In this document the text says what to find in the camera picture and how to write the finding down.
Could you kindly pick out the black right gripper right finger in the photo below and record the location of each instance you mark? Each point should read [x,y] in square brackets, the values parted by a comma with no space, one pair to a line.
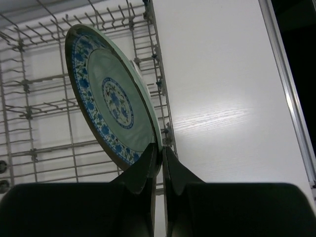
[194,208]

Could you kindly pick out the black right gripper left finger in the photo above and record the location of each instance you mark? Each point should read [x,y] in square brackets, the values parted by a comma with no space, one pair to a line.
[124,207]

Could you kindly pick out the blue floral green plate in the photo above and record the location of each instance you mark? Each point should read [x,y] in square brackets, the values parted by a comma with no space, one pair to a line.
[110,95]

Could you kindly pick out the white plate with dark outline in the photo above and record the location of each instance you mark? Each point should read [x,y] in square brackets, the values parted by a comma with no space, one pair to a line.
[137,69]

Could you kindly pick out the grey wire dish rack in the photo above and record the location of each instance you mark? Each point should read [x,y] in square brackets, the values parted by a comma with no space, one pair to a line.
[43,135]

